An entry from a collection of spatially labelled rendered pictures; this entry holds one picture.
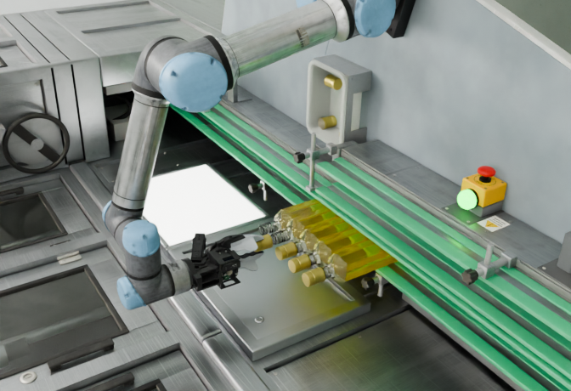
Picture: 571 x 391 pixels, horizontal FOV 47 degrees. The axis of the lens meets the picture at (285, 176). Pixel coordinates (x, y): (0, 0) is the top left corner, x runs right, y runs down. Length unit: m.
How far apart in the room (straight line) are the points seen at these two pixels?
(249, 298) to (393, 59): 0.71
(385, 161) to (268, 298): 0.46
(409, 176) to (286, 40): 0.51
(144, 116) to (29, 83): 0.91
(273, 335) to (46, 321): 0.57
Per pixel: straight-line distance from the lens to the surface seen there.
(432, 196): 1.59
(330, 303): 1.67
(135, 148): 1.46
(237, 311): 1.64
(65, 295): 1.84
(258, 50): 1.33
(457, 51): 1.58
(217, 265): 1.54
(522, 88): 1.48
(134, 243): 1.42
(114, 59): 2.34
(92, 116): 2.38
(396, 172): 1.68
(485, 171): 1.52
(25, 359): 1.68
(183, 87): 1.26
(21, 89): 2.30
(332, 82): 1.89
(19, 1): 5.09
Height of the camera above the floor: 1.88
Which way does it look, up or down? 29 degrees down
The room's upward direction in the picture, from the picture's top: 106 degrees counter-clockwise
